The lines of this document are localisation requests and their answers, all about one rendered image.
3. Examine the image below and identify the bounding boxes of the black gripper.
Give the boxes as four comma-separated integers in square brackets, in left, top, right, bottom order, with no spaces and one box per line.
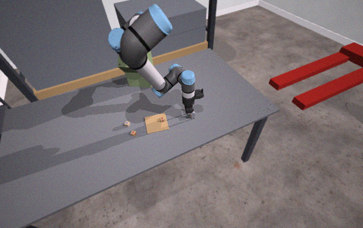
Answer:
[181,89,204,119]

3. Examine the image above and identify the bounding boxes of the tan flat mat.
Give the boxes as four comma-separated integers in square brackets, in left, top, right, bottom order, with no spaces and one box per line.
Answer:
[145,113,169,134]

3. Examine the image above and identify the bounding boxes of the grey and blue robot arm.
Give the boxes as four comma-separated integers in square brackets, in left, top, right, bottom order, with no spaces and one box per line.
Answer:
[108,4,195,98]

